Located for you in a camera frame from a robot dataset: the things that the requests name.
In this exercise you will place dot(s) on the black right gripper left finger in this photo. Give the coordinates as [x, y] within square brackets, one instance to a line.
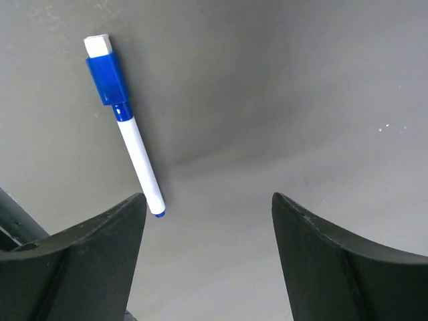
[84, 272]

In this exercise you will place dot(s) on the blue white marker pen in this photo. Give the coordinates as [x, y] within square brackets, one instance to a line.
[110, 83]

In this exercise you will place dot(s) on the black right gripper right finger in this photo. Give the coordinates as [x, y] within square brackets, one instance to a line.
[333, 274]

